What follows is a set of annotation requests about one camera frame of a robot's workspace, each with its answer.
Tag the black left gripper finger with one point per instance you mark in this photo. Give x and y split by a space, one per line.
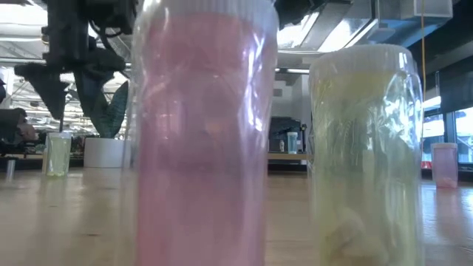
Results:
46 86
90 90

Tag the teal medicine bottle white cap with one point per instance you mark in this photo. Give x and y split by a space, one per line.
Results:
292 142

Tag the pink medicine bottle white cap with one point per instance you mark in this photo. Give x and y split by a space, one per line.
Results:
203 147
444 166

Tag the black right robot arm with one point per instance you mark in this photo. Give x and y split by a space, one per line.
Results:
290 11

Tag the green succulent plant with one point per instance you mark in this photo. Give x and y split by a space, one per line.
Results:
112 111

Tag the person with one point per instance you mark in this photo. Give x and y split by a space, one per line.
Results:
27 132

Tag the white round plant pot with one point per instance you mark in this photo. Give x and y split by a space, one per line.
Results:
105 152

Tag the small silver cylinder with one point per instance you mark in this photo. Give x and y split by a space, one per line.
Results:
10 170

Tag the black boxy machine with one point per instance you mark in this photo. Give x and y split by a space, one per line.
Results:
282 129

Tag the small pale bottle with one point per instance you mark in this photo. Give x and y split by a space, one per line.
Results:
281 146

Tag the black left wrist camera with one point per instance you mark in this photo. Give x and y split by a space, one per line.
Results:
114 16

